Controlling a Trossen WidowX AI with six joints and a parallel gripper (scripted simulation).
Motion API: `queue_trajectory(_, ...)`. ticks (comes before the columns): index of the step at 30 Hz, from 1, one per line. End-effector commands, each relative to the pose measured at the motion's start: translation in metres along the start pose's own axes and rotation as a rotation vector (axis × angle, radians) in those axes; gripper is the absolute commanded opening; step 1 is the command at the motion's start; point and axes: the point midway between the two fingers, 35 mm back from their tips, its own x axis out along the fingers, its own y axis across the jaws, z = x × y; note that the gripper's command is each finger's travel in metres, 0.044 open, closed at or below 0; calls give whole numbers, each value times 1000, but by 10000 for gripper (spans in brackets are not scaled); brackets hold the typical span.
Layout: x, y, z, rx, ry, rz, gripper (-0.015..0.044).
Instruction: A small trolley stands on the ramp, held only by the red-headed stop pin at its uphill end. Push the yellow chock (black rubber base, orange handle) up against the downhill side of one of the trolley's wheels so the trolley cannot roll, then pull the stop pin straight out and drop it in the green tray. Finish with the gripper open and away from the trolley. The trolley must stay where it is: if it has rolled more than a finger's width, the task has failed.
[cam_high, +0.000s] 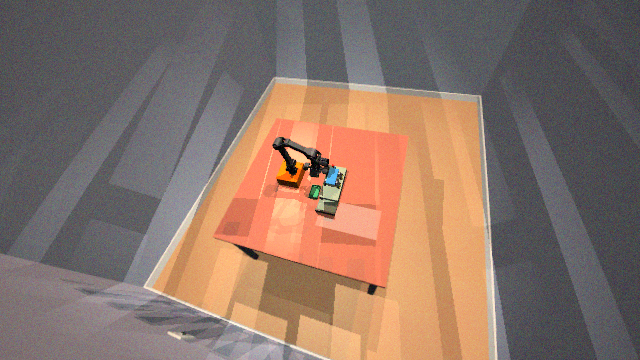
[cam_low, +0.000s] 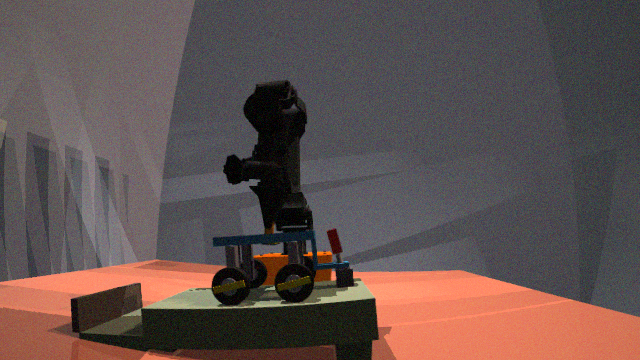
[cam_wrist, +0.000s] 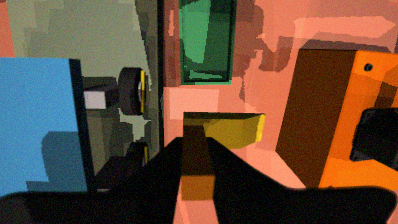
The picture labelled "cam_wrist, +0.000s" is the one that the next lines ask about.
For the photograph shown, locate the green tray walls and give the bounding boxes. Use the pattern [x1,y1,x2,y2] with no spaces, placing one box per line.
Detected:
[178,0,237,85]

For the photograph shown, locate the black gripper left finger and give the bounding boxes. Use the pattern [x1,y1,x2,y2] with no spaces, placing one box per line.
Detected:
[0,137,183,224]

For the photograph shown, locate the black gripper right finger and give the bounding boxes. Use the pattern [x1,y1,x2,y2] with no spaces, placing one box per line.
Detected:
[206,137,398,224]

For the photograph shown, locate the green tray floor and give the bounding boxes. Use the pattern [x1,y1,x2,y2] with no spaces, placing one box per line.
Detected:
[182,0,231,80]

